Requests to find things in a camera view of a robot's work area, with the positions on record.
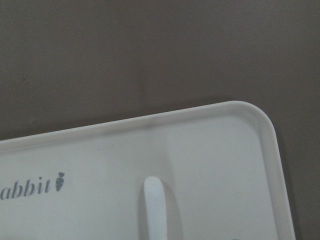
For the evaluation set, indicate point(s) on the white ceramic spoon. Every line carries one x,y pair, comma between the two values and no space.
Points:
155,206

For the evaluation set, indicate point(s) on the cream rabbit tray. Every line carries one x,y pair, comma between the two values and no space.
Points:
219,164

